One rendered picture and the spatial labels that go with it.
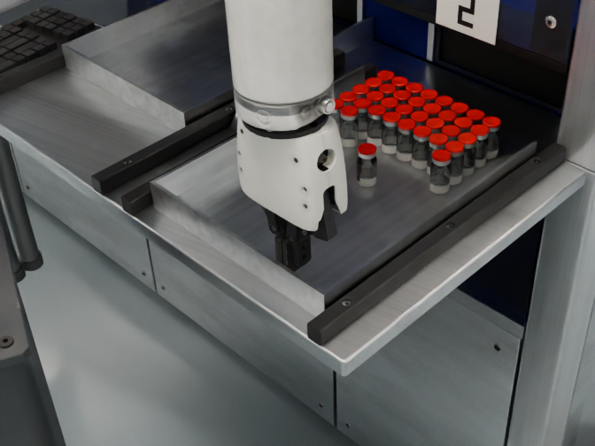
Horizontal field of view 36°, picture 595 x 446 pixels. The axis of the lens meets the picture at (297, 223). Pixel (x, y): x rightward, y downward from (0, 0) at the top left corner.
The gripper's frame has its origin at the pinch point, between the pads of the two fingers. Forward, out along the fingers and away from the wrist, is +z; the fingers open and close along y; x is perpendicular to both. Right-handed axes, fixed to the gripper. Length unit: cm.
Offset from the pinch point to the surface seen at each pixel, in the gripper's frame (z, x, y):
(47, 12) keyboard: 9, -23, 81
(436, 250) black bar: 3.3, -12.0, -7.9
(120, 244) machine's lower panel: 75, -35, 96
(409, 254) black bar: 2.5, -9.1, -6.9
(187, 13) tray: 4, -31, 54
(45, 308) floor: 92, -19, 108
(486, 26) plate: -8.3, -35.4, 4.1
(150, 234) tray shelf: 5.1, 4.5, 17.5
